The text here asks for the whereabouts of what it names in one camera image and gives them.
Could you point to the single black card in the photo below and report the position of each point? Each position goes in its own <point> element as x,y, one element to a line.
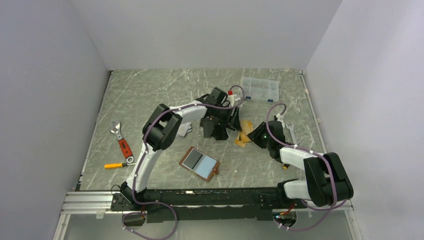
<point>192,158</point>

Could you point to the silver open-end spanner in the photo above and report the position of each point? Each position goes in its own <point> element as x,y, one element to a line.
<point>291,127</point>

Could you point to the clear plastic organizer box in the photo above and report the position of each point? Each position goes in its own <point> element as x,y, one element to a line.
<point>260,90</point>

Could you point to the yellow handled screwdriver left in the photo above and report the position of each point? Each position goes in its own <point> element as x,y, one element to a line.
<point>117,165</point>

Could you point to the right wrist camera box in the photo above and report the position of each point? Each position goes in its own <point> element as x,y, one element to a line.
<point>279,117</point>

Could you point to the orange card stack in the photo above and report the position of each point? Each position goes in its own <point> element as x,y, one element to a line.
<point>242,137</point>

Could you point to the red handled adjustable wrench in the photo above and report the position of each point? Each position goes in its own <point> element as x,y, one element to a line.
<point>115,128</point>

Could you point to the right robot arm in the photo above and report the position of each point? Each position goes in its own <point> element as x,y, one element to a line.
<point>326,180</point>

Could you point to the brown leather card holder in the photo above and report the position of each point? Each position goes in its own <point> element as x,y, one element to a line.
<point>205,169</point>

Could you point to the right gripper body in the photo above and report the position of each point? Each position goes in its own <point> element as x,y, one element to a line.
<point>260,138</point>

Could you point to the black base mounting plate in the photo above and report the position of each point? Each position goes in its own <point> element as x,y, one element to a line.
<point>260,203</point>

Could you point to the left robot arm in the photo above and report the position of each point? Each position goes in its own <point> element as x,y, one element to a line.
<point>159,132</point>

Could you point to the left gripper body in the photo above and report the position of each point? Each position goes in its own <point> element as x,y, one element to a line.
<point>226,115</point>

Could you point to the aluminium rail frame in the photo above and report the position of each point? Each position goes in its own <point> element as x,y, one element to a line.
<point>86,215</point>

